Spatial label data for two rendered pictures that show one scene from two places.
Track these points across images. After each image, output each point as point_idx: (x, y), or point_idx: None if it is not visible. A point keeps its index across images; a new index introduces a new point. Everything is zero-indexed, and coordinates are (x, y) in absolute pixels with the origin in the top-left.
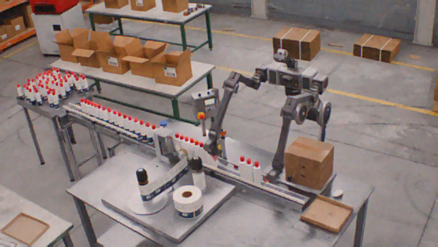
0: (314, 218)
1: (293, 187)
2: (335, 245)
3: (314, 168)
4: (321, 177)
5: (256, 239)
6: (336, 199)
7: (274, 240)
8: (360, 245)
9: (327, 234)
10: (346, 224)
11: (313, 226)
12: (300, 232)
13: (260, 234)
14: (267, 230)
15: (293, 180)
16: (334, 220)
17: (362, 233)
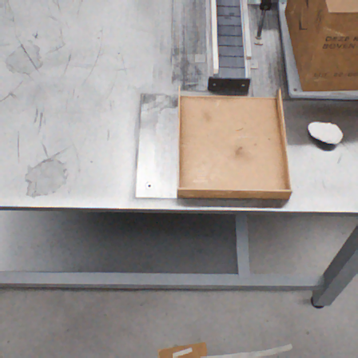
0: (197, 122)
1: (279, 38)
2: (336, 240)
3: (316, 21)
4: (319, 61)
5: (57, 49)
6: (304, 141)
7: (74, 82)
8: (330, 285)
9: (157, 177)
10: (223, 204)
11: (169, 133)
12: (131, 118)
13: (77, 51)
14: (100, 54)
15: (289, 25)
16: (218, 170)
17: (346, 272)
